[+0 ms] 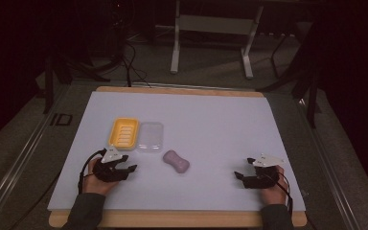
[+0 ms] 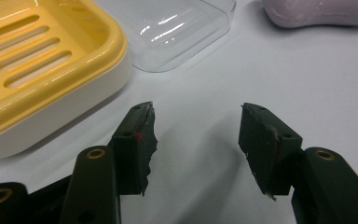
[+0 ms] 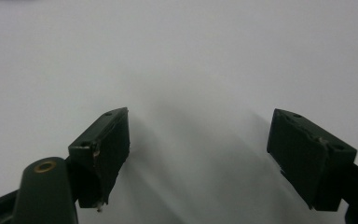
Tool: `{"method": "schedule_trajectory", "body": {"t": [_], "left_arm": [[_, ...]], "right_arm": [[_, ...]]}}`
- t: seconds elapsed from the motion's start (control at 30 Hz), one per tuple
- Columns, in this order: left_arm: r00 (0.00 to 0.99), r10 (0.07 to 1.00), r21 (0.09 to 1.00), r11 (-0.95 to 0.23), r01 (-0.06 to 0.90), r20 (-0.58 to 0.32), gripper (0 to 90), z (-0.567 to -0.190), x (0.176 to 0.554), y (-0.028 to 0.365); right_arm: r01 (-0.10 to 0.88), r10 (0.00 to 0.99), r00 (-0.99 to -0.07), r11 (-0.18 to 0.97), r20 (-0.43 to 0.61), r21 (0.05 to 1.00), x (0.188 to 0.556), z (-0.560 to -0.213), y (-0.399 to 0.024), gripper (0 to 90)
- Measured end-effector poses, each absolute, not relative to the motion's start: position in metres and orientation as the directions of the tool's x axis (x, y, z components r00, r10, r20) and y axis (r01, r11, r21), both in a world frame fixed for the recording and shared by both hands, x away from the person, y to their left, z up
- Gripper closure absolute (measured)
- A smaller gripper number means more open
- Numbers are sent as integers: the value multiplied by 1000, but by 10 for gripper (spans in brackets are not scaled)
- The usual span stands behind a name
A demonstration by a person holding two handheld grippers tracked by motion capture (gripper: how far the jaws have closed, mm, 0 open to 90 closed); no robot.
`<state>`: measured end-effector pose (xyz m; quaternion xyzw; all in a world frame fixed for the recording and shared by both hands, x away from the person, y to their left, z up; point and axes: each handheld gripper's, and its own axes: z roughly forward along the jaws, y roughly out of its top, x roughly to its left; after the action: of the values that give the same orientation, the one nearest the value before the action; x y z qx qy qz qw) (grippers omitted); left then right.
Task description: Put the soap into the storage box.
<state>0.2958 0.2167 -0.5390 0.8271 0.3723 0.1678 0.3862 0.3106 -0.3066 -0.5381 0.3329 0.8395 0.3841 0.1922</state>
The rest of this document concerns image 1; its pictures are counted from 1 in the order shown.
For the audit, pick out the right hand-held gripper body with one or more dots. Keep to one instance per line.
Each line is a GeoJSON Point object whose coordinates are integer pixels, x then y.
{"type": "Point", "coordinates": [263, 177]}

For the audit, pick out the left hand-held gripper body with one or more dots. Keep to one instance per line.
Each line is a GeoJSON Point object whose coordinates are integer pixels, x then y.
{"type": "Point", "coordinates": [108, 171]}

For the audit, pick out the person's left hand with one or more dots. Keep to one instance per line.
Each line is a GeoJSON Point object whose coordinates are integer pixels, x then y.
{"type": "Point", "coordinates": [95, 185]}

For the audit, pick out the person's right hand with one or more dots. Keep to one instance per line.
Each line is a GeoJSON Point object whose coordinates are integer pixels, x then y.
{"type": "Point", "coordinates": [274, 193]}

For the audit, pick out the yellow soap dish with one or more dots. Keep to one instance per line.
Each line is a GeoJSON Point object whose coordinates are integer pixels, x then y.
{"type": "Point", "coordinates": [124, 133]}

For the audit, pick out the clear plastic soap dish lid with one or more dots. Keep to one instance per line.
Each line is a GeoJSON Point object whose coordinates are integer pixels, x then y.
{"type": "Point", "coordinates": [150, 137]}

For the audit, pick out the purple soap bar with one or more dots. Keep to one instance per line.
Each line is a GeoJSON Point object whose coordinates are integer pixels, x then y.
{"type": "Point", "coordinates": [176, 161]}

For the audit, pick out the white table mat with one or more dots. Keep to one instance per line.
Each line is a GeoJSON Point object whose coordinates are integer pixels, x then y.
{"type": "Point", "coordinates": [211, 127]}

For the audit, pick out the black metal stand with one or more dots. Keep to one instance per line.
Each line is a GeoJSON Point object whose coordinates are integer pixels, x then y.
{"type": "Point", "coordinates": [306, 86]}
{"type": "Point", "coordinates": [52, 84]}

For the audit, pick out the metal floor rail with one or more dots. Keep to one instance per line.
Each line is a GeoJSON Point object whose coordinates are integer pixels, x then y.
{"type": "Point", "coordinates": [327, 166]}
{"type": "Point", "coordinates": [16, 166]}

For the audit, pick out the white metal table frame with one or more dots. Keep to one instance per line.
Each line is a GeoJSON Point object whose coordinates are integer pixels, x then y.
{"type": "Point", "coordinates": [215, 25]}

